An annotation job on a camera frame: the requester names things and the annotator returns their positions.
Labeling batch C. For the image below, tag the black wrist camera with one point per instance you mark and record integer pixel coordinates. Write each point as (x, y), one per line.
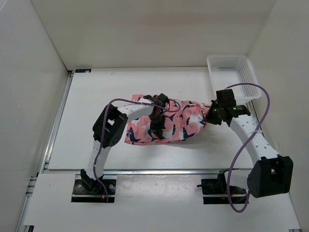
(225, 98)
(160, 100)

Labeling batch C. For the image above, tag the aluminium table edge rail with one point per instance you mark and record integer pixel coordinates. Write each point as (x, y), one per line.
(135, 171)

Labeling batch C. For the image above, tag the white plastic mesh basket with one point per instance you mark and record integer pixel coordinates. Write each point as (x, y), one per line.
(228, 70)

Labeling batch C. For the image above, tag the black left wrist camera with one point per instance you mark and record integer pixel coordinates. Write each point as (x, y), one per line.
(160, 100)

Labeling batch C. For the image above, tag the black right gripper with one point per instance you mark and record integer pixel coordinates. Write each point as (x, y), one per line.
(209, 119)

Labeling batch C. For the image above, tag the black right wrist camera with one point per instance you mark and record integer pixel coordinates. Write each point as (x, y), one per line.
(225, 98)

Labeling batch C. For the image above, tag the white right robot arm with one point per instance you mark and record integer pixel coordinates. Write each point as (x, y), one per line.
(271, 173)

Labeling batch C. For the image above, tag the pink shark print shorts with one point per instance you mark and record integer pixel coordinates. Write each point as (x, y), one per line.
(184, 124)

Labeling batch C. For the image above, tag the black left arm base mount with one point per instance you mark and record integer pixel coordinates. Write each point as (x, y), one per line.
(95, 193)

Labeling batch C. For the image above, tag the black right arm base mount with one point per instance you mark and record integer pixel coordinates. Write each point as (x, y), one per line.
(214, 190)

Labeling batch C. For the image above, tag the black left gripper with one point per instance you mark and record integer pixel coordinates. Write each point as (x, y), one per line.
(158, 129)

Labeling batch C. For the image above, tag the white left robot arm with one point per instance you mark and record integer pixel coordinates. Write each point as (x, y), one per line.
(108, 130)

